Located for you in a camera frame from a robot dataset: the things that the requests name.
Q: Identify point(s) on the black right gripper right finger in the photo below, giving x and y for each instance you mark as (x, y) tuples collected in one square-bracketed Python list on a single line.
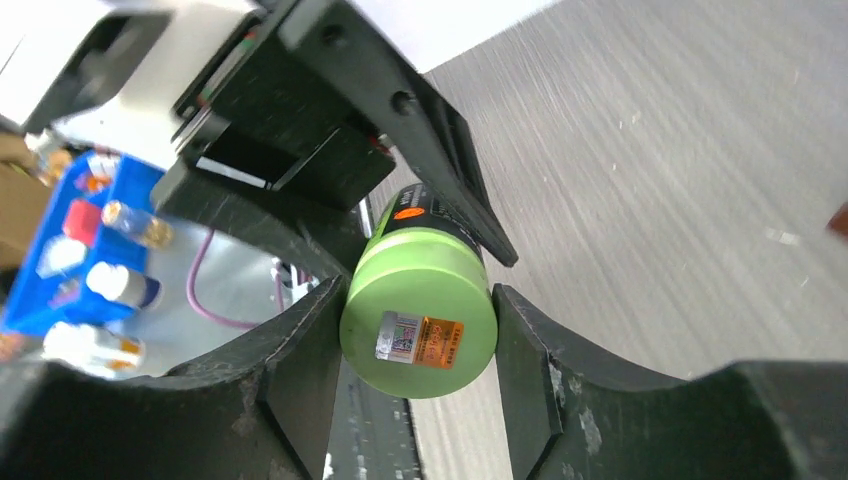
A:
[(574, 410)]

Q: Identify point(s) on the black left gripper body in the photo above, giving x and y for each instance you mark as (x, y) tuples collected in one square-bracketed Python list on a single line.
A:
[(270, 115)]

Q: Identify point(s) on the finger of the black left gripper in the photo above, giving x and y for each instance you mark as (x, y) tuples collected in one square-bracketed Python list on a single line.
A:
[(411, 126), (324, 241)]

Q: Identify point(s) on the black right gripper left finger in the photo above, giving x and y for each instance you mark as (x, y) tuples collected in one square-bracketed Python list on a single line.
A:
[(257, 407)]

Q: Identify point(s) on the green pill bottle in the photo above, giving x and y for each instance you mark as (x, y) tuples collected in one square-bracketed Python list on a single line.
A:
[(419, 320)]

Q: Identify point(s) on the blue tray with vials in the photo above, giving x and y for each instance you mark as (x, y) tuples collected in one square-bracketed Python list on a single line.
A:
[(86, 270)]

